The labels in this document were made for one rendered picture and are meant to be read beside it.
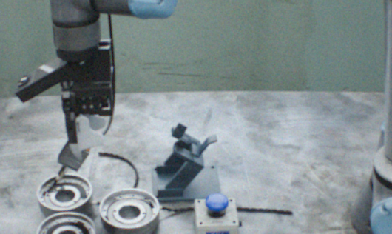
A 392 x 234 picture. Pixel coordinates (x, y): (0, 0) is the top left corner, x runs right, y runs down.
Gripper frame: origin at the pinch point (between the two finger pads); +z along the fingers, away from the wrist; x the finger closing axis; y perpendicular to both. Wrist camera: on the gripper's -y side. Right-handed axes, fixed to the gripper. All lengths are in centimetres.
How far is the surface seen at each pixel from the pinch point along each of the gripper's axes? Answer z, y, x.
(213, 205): 6.0, 22.9, -9.0
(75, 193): 10.4, -1.5, 0.5
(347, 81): 74, 109, 153
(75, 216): 9.7, -0.8, -6.5
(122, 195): 10.2, 7.5, -0.5
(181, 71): 68, 28, 155
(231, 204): 8.7, 26.6, -5.9
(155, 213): 9.5, 13.4, -6.5
